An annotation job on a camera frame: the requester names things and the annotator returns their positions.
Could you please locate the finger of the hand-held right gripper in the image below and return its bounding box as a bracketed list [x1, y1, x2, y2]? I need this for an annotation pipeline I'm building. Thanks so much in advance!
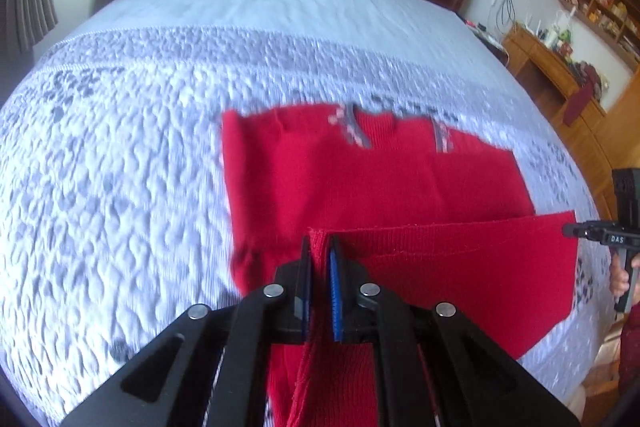
[562, 221, 608, 242]

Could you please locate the red knitted sweater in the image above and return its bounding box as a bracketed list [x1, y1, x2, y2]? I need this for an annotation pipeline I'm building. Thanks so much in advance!
[221, 103, 578, 427]

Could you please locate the group of desk bottles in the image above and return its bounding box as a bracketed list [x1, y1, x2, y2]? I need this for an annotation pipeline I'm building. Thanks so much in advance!
[542, 9, 576, 54]

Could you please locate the person's right forearm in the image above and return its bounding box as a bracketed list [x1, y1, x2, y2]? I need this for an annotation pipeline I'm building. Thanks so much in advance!
[619, 299, 640, 408]

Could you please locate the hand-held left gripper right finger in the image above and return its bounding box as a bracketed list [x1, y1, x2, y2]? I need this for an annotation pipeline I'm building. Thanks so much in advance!
[327, 237, 581, 427]

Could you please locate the wooden desk cabinet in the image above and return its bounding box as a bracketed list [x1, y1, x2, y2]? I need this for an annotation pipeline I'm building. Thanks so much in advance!
[502, 27, 640, 228]

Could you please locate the dark red hanging garment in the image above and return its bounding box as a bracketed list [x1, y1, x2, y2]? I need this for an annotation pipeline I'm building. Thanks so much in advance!
[562, 64, 601, 128]

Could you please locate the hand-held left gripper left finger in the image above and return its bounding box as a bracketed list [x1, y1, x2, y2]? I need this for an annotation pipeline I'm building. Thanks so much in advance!
[62, 234, 313, 427]

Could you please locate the person's right hand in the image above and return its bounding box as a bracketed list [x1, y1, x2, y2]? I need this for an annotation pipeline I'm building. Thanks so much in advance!
[609, 252, 631, 298]

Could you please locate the bed with grey quilt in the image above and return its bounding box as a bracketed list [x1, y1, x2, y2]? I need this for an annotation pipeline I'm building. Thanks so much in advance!
[0, 0, 621, 427]

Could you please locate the dark nightstand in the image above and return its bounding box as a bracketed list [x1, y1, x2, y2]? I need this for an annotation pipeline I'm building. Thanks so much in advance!
[462, 14, 508, 64]

